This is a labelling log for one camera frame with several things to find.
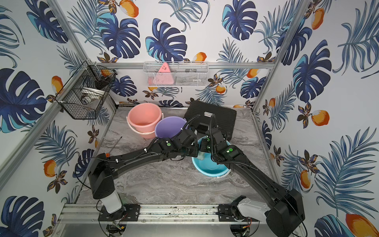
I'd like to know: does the pink plastic bucket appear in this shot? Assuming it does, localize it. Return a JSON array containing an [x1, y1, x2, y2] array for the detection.
[[126, 103, 164, 139]]

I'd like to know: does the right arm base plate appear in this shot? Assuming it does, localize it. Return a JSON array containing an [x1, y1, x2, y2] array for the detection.
[[215, 204, 258, 223]]

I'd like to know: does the turquoise plastic bucket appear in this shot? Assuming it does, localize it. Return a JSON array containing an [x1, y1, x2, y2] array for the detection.
[[191, 136, 232, 178]]

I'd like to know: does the purple plastic bucket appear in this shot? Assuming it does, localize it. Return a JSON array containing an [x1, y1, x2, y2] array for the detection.
[[155, 116, 187, 138]]

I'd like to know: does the aluminium front rail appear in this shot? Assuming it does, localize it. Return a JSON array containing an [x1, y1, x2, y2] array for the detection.
[[58, 204, 250, 225]]

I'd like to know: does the pink triangular object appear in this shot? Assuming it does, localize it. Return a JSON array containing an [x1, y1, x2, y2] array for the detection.
[[152, 62, 175, 86]]

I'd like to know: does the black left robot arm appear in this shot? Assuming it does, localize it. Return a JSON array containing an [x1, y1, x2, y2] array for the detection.
[[88, 129, 198, 214]]

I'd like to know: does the black plastic tool case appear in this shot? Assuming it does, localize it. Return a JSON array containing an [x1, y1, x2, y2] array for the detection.
[[184, 101, 236, 141]]

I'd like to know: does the white wire shelf basket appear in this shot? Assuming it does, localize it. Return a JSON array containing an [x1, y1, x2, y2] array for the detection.
[[143, 61, 209, 87]]

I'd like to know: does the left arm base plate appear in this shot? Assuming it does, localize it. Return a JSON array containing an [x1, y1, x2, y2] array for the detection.
[[98, 204, 141, 222]]

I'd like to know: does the orange handled screwdriver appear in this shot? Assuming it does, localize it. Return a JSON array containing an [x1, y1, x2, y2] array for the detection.
[[106, 136, 122, 158]]

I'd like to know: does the black wire basket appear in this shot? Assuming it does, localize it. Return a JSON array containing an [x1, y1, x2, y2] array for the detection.
[[55, 61, 117, 120]]

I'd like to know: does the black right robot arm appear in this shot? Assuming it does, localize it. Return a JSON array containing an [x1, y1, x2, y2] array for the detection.
[[200, 127, 305, 237]]

